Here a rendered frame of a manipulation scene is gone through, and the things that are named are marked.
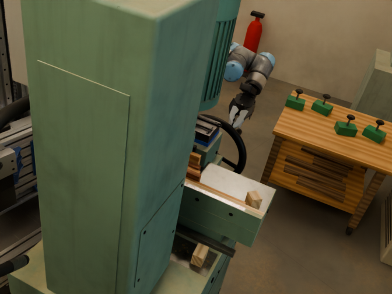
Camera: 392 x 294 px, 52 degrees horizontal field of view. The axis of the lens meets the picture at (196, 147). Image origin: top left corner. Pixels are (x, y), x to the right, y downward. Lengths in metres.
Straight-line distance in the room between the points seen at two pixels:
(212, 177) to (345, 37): 2.89
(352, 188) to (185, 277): 1.75
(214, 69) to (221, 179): 0.43
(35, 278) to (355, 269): 1.80
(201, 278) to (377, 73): 2.26
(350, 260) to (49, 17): 2.17
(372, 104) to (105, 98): 2.69
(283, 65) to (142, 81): 3.59
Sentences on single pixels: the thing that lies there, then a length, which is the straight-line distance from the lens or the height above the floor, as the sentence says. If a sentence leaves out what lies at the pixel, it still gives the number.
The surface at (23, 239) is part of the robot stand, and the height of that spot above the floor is 0.23.
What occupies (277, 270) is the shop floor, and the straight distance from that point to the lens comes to 2.26.
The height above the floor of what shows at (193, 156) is 0.98.
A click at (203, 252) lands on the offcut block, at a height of 0.84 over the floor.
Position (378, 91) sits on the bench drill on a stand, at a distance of 3.11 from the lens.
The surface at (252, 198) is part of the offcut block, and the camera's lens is 1.14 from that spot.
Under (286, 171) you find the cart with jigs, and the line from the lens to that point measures 2.58.
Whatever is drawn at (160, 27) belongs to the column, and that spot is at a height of 1.50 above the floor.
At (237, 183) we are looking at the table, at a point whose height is 0.90.
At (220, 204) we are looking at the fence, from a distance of 1.09.
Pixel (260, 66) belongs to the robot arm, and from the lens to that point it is 1.61.
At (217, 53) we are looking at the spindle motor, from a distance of 0.90.
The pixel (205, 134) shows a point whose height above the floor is 1.00.
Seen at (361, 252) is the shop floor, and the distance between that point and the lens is 2.58.
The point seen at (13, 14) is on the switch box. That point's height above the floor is 1.44.
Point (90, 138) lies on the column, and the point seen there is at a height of 1.30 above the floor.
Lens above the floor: 1.68
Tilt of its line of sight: 36 degrees down
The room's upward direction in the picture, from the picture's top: 11 degrees clockwise
